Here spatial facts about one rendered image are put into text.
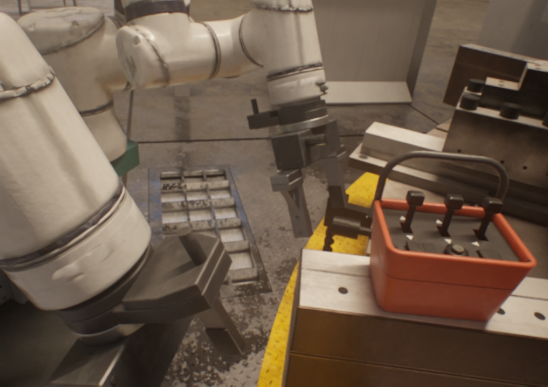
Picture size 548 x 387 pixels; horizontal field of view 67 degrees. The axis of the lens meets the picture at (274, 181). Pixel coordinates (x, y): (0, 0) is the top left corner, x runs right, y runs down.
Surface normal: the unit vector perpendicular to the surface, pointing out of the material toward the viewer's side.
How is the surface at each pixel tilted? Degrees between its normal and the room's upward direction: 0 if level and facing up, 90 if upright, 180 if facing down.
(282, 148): 83
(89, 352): 25
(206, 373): 0
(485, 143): 90
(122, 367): 66
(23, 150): 72
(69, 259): 82
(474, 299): 97
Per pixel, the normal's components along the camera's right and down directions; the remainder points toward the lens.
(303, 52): 0.33, 0.12
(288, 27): 0.00, 0.20
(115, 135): 0.93, -0.14
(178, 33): 0.69, 0.06
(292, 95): -0.22, 0.23
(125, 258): 0.84, -0.03
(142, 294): -0.34, -0.81
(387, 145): -0.42, 0.11
